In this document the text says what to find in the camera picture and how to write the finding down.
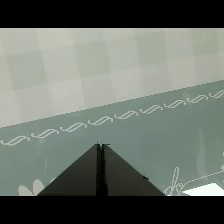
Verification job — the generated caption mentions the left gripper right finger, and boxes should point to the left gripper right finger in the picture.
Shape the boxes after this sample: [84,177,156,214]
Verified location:
[100,143,166,197]

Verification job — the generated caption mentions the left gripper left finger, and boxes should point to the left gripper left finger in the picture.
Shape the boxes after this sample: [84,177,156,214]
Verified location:
[37,143,102,197]

